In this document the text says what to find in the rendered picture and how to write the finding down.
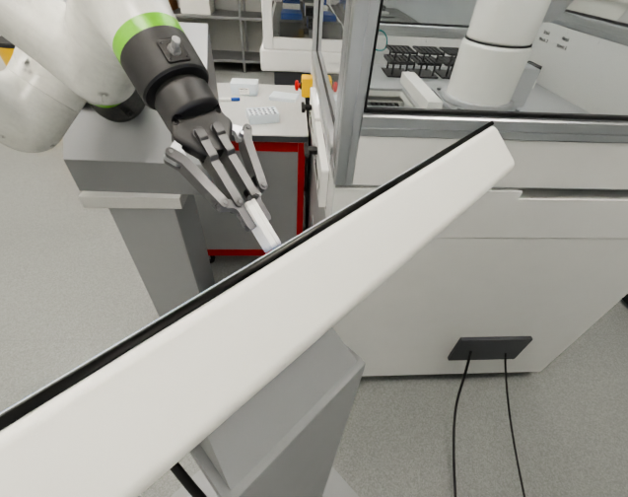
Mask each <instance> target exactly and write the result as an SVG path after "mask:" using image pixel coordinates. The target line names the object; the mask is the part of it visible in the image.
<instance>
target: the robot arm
mask: <svg viewBox="0 0 628 497"><path fill-rule="evenodd" d="M0 36H2V37H4V38H5V39H7V40H8V41H10V42H11V43H12V44H14V45H15V49H14V53H13V55H12V57H11V59H10V61H9V63H8V65H7V66H6V68H5V69H4V70H2V71H0V143H2V144H4V145H5V146H7V147H9V148H12V149H14V150H17V151H21V152H26V153H40V152H44V151H47V150H50V149H52V148H53V147H55V146H56V145H57V144H58V143H59V142H60V140H61V139H62V138H63V136H64V135H65V133H66V132H67V130H68V129H69V127H70V126H71V124H72V123H73V121H74V120H75V118H76V117H77V115H78V114H79V112H80V111H81V109H82V108H83V107H86V106H87V105H89V104H91V106H92V108H93V109H94V110H95V111H96V112H97V113H98V114H99V115H101V116H102V117H104V118H106V119H108V120H111V121H115V122H124V121H128V120H131V119H133V118H135V117H136V116H138V115H139V114H140V113H141V111H142V110H143V109H144V107H145V105H146V106H147V107H149V108H151V109H154V110H156V111H157V112H158V114H159V115H160V117H161V119H162V120H163V122H164V124H165V125H166V127H167V129H168V130H169V131H170V132H171V135H172V142H173V144H172V146H171V147H168V148H166V151H165V155H164V163H165V164H166V165H168V166H170V167H172V168H173V169H175V170H177V171H179V172H180V173H181V174H182V175H183V176H184V177H185V178H186V179H187V180H188V181H189V183H190V184H191V185H192V186H193V187H194V188H195V189H196V190H197V191H198V192H199V193H200V194H201V195H202V196H203V197H204V198H205V199H206V200H207V201H208V202H209V203H210V205H211V206H212V207H213V208H214V209H215V210H216V211H217V212H218V213H224V212H230V213H232V214H236V216H237V218H238V219H239V221H240V223H241V224H242V226H243V228H244V229H245V230H246V231H247V232H249V231H252V232H253V234H254V235H255V237H256V239H257V240H258V242H259V244H260V245H261V247H262V249H263V250H264V252H269V251H270V250H272V249H274V248H276V247H278V246H279V245H281V242H280V240H279V239H278V237H277V235H276V234H275V232H274V230H273V229H272V227H271V225H270V224H269V222H268V221H269V220H271V216H270V214H269V212H268V210H267V209H266V207H265V205H264V204H263V202H262V200H261V194H262V193H263V192H264V191H265V190H266V189H267V187H268V185H267V182H266V179H265V176H264V173H263V170H262V167H261V164H260V162H259V159H258V157H257V154H256V151H255V148H254V145H253V142H252V128H251V125H249V124H248V123H246V124H245V125H244V126H239V125H236V124H232V121H231V120H230V119H229V118H228V117H227V116H225V115H224V114H223V112H222V110H221V108H220V105H219V103H218V101H217V99H216V97H215V96H214V94H213V92H212V91H211V89H210V87H209V86H208V82H209V73H208V71H207V69H206V68H205V66H204V64H203V63H202V61H201V59H200V58H199V56H198V54H197V53H196V51H195V49H194V47H193V46H192V44H191V42H190V41H189V39H188V37H187V36H186V34H185V32H184V31H183V29H182V27H181V25H180V24H179V22H178V20H177V18H176V17H175V15H174V12H173V9H172V7H171V5H170V2H169V0H66V3H65V2H64V1H63V0H0ZM232 134H233V135H234V137H235V140H236V142H237V143H239V149H240V152H241V155H242V158H243V161H244V166H245V168H244V166H243V164H242V163H241V161H240V159H239V158H238V156H237V154H236V150H235V147H234V146H233V144H232ZM185 152H186V153H187V154H189V155H191V156H193V157H195V158H196V159H198V160H199V162H200V163H201V165H202V167H203V168H204V169H205V170H207V172H208V174H209V175H210V177H211V179H213V181H214V183H215V184H216V186H217V187H218V188H217V187H216V186H215V184H214V183H213V182H212V181H211V180H210V179H209V178H208V177H207V176H206V175H204V174H203V173H202V172H201V171H200V169H199V168H198V167H197V166H196V165H195V164H194V163H193V162H192V161H191V160H190V159H189V158H188V157H186V154H185ZM222 164H223V165H224V166H225V168H226V170H227V171H228V173H229V174H230V176H231V177H229V175H228V173H227V172H226V170H225V168H224V167H223V165H222ZM231 178H232V179H233V181H234V182H232V180H231ZM234 183H235V184H236V186H237V187H235V185H234ZM237 188H238V189H239V191H240V192H238V190H237ZM240 193H241V194H242V196H243V197H241V195H240ZM243 198H244V200H245V203H244V200H243Z"/></svg>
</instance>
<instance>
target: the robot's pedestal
mask: <svg viewBox="0 0 628 497"><path fill-rule="evenodd" d="M78 197H79V199H80V201H81V203H82V205H83V206H84V207H85V208H108V209H109V211H110V213H111V215H112V218H113V220H114V222H115V224H116V226H117V228H118V230H119V233H120V235H121V236H122V238H123V240H124V242H125V244H126V246H127V249H128V251H129V253H130V255H131V257H132V259H133V261H134V264H135V266H136V268H137V270H138V272H139V274H140V276H141V279H142V281H143V283H144V285H145V287H146V289H147V291H148V294H149V296H150V298H151V300H152V302H153V304H154V306H155V309H156V311H157V313H158V315H159V317H161V316H163V315H165V314H166V313H168V312H170V311H171V310H173V309H175V308H176V307H178V306H180V305H181V304H183V303H185V302H186V301H188V300H190V299H191V298H193V297H195V296H196V295H198V294H200V293H202V292H203V291H205V290H207V289H208V288H210V287H212V286H213V285H215V281H214V276H213V272H212V268H211V264H210V260H209V255H208V251H207V247H206V244H205V240H204V236H203V231H202V227H201V223H200V219H199V215H198V210H197V206H196V202H195V198H194V195H193V194H164V193H137V192H109V191H82V192H81V193H80V195H79V196H78Z"/></svg>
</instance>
